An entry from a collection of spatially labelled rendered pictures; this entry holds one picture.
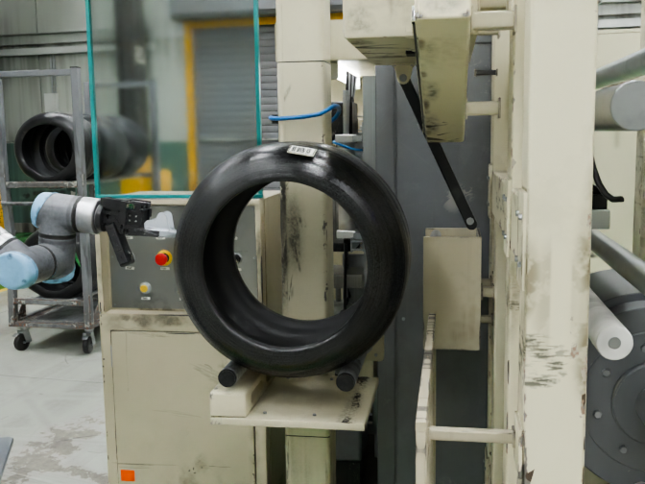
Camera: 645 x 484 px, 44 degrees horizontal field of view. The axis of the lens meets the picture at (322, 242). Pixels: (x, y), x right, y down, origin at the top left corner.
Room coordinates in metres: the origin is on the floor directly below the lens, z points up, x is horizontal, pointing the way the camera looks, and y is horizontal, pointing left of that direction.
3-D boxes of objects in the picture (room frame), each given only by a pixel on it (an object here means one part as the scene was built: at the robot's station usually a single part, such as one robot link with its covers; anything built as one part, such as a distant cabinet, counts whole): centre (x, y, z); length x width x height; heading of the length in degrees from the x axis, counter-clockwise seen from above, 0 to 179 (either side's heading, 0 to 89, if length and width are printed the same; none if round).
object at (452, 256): (2.12, -0.35, 1.05); 0.20 x 0.15 x 0.30; 171
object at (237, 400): (1.99, 0.20, 0.84); 0.36 x 0.09 x 0.06; 171
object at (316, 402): (1.97, 0.06, 0.80); 0.37 x 0.36 x 0.02; 81
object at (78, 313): (5.96, 1.75, 0.96); 1.36 x 0.71 x 1.92; 165
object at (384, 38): (1.79, -0.21, 1.71); 0.61 x 0.25 x 0.15; 171
